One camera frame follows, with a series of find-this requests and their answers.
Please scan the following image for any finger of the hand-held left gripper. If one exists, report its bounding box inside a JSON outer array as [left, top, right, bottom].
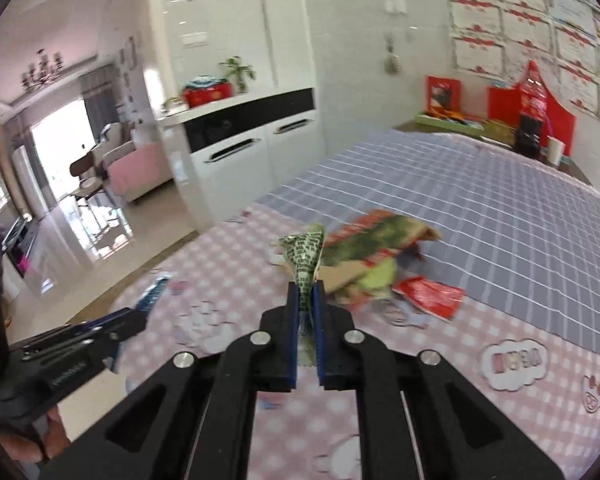
[[19, 331, 126, 363], [9, 308, 149, 346]]

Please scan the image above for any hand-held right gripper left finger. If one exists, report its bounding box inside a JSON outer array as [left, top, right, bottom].
[[40, 282, 303, 480]]

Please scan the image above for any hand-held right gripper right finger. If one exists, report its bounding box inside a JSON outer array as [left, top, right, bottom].
[[312, 282, 566, 480]]

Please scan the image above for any blue wrapper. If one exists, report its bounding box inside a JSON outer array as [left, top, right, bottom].
[[134, 272, 173, 317]]

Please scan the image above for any silver green wrapper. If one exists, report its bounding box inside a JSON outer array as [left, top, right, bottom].
[[272, 223, 328, 368]]

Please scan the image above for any person's left hand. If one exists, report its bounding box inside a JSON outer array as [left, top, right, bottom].
[[0, 406, 74, 465]]

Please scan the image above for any light green wrapper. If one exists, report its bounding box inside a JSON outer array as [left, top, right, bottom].
[[360, 260, 397, 295]]

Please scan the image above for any green printed cardboard carton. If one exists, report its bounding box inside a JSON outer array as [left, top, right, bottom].
[[325, 210, 443, 306]]

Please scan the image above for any red plastic wrapper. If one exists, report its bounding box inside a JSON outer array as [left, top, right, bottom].
[[392, 276, 467, 322]]

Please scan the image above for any television stand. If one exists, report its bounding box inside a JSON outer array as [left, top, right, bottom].
[[0, 212, 41, 281]]

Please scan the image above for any pink plaid tablecloth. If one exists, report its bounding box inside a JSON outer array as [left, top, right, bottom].
[[105, 202, 600, 480]]

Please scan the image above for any pink blanket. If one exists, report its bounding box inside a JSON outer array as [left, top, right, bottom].
[[107, 141, 173, 196]]

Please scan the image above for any dark wooden chair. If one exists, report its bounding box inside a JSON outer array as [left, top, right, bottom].
[[70, 152, 111, 206]]

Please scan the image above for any white sideboard cabinet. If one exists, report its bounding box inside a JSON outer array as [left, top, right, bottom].
[[155, 87, 328, 233]]

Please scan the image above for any white standing air conditioner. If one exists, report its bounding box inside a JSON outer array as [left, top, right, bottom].
[[11, 145, 46, 221]]

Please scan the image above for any grey covered sofa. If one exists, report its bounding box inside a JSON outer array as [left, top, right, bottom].
[[97, 122, 173, 203]]

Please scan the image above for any grey-blue checked tablecloth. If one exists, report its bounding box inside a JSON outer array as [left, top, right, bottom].
[[257, 129, 600, 361]]

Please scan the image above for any grey curtain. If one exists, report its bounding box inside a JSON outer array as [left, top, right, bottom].
[[79, 65, 120, 128]]

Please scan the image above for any green tray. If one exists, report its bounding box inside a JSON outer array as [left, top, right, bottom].
[[415, 110, 486, 136]]

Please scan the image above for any red round tin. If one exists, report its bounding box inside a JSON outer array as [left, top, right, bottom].
[[182, 87, 233, 108]]

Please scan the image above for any blue knitted cloth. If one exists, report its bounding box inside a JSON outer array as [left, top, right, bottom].
[[187, 76, 231, 92]]

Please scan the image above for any black chandelier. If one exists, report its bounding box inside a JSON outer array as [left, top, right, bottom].
[[20, 49, 66, 92]]

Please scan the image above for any potted plant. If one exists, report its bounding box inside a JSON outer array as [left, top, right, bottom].
[[219, 56, 257, 95]]

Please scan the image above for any red picture box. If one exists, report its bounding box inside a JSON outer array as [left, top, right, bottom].
[[425, 76, 463, 118]]

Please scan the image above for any yellow-green box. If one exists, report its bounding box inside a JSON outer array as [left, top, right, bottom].
[[482, 119, 518, 147]]

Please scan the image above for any hanging brush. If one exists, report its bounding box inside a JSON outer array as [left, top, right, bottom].
[[384, 32, 402, 75]]

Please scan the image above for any red gift bag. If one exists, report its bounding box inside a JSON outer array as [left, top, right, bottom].
[[487, 80, 578, 156]]

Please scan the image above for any cola bottle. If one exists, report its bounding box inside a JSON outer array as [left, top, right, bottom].
[[512, 60, 551, 158]]

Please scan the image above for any white cup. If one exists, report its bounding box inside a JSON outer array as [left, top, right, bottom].
[[546, 136, 567, 167]]

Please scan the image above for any wall of framed certificates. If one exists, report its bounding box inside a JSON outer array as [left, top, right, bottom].
[[382, 0, 600, 133]]

